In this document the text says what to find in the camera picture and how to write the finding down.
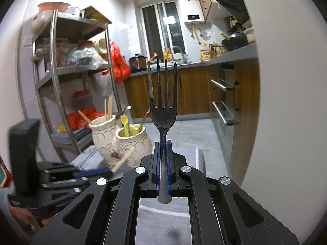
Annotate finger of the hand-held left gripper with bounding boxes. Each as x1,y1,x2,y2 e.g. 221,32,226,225
41,179,93,196
38,161,113,180

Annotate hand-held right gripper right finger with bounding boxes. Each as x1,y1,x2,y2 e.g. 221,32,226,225
166,140,299,245

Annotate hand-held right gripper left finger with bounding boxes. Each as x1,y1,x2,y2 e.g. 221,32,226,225
30,141,164,245

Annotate white ceramic utensil holder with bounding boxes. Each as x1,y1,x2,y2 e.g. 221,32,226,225
89,116,153,167

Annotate yellow plastic spoon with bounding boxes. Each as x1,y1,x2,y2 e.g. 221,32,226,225
120,115,129,136

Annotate person's left forearm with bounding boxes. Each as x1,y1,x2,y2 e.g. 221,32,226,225
0,186,43,239

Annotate yellow-cap plastic bottle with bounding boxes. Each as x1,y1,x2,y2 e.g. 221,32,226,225
52,125,71,143

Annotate gold metal fork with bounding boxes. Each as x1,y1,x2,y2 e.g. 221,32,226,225
138,108,151,132

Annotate red plastic bag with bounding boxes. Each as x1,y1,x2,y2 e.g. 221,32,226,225
67,108,105,130
109,41,131,83

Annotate red-lid plastic container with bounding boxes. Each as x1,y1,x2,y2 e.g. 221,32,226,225
74,90,92,109

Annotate wooden kitchen cabinets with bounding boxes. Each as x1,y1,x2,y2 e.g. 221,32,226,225
123,56,261,184

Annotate white plastic bag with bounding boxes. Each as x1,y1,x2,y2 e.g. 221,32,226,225
94,70,114,97

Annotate built-in steel oven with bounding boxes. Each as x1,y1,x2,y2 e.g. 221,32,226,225
209,62,241,137

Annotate metal shelf rack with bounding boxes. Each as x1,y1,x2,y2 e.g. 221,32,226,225
31,9,123,164

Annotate dark electric cooker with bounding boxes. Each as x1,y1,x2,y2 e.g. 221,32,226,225
128,53,148,70

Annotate clear plastic bag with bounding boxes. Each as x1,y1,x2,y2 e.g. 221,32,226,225
67,46,108,70

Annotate chrome kitchen faucet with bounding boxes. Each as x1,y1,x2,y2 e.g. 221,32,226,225
171,46,186,64

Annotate yellow cooking oil bottle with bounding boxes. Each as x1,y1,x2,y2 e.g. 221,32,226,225
200,43,212,61

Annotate beige plastic colander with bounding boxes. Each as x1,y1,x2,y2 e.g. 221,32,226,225
92,38,108,55

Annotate grey kitchen countertop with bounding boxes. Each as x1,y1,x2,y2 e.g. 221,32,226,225
129,43,257,78

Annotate black wok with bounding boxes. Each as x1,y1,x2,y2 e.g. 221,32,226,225
220,32,249,53

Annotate pink plastic basin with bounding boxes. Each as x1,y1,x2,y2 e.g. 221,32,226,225
38,2,71,13

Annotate cardboard box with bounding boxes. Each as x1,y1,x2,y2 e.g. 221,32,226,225
82,5,113,25

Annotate white ceramic pot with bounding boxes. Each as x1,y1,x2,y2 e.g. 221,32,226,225
243,27,256,44

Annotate white water heater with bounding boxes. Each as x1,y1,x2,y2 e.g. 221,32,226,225
177,0,206,27

